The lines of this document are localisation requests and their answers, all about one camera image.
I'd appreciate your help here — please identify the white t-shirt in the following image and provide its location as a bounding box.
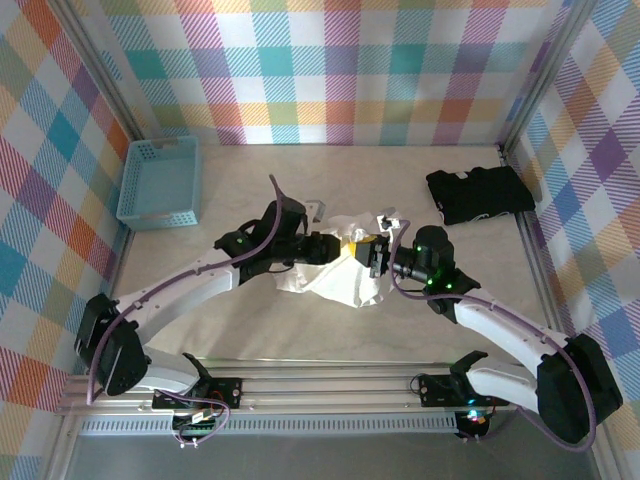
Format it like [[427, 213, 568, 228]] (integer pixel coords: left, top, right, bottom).
[[274, 212, 396, 309]]

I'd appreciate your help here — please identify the folded black t-shirt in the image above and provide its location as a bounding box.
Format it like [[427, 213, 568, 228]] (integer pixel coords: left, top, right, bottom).
[[425, 166, 537, 225]]

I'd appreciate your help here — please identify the blue perforated plastic basket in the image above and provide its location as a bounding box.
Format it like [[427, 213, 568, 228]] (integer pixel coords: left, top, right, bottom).
[[115, 135, 202, 232]]

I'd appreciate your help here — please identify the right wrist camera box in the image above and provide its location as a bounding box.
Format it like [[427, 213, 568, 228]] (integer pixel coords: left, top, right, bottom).
[[377, 207, 410, 235]]

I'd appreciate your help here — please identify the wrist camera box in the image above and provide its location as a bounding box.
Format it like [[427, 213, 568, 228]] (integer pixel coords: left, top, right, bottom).
[[302, 198, 326, 225], [377, 207, 410, 235]]

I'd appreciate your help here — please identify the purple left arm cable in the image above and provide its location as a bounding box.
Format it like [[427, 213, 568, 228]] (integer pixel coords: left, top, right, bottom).
[[87, 173, 321, 449]]

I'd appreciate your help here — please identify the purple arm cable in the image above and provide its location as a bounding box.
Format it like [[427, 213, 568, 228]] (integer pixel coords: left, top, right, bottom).
[[387, 219, 599, 447], [87, 173, 321, 449]]

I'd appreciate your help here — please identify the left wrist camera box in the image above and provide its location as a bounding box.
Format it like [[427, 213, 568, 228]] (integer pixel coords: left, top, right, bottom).
[[302, 198, 326, 225]]

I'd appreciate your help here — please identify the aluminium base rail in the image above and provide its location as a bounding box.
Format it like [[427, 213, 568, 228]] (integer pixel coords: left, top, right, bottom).
[[54, 355, 609, 416]]

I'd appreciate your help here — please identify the grey slotted cable duct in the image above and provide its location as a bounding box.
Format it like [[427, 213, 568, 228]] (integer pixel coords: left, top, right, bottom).
[[78, 417, 460, 437]]

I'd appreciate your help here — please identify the aluminium frame post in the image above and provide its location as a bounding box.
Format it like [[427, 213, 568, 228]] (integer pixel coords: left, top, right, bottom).
[[499, 0, 599, 154], [49, 0, 151, 149]]

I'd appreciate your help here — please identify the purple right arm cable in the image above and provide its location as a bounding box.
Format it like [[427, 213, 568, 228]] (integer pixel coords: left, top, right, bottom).
[[387, 219, 599, 447]]

